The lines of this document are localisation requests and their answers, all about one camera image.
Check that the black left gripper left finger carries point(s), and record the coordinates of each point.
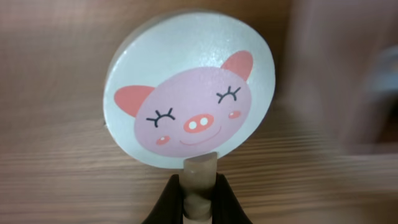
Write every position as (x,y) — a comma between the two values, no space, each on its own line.
(169,207)

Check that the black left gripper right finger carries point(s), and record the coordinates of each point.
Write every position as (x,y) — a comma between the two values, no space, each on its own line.
(225,206)

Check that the pig face rattle drum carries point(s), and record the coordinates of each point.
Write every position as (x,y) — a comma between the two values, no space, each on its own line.
(186,86)

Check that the white box with pink interior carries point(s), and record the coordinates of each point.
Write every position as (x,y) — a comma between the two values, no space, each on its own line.
(383,80)

